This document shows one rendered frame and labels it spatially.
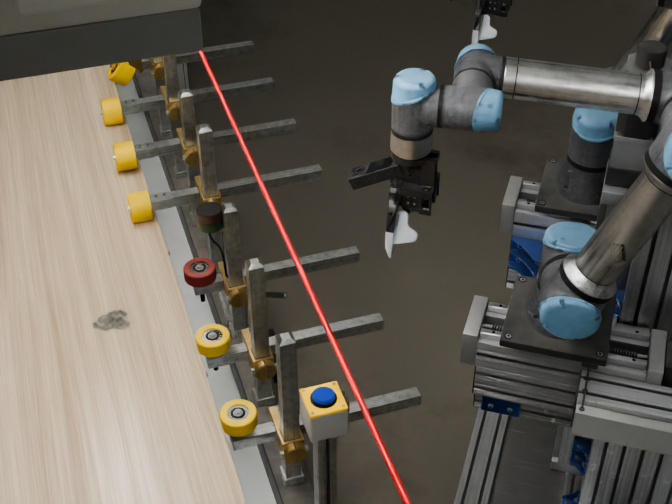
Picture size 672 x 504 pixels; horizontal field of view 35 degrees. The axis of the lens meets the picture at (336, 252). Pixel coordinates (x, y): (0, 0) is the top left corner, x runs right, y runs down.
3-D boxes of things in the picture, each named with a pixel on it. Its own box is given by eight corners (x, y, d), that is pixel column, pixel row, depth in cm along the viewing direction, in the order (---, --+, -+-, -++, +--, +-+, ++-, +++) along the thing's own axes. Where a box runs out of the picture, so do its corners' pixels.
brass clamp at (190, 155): (196, 139, 305) (195, 124, 302) (206, 165, 295) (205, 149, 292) (175, 143, 303) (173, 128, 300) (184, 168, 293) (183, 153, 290)
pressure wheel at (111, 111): (124, 123, 311) (122, 123, 319) (119, 96, 310) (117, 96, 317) (104, 126, 310) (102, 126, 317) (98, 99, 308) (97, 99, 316)
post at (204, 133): (222, 268, 295) (209, 121, 265) (225, 276, 292) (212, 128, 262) (210, 270, 294) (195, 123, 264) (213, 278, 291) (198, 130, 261)
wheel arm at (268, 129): (293, 126, 309) (293, 115, 306) (297, 132, 306) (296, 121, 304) (122, 156, 297) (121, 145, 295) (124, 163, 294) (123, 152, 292)
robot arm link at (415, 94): (438, 89, 179) (388, 85, 180) (435, 144, 186) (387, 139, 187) (443, 66, 185) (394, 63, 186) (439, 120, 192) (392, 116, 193)
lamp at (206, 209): (225, 269, 264) (218, 199, 250) (230, 283, 260) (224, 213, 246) (202, 274, 263) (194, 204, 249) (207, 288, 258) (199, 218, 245)
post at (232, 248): (246, 345, 281) (234, 199, 250) (249, 354, 278) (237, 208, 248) (233, 348, 280) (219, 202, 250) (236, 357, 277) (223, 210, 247)
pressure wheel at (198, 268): (215, 287, 273) (211, 252, 266) (221, 307, 267) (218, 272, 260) (184, 293, 271) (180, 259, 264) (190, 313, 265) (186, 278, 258)
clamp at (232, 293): (237, 272, 274) (236, 257, 271) (250, 306, 264) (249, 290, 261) (216, 277, 273) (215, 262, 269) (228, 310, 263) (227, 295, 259)
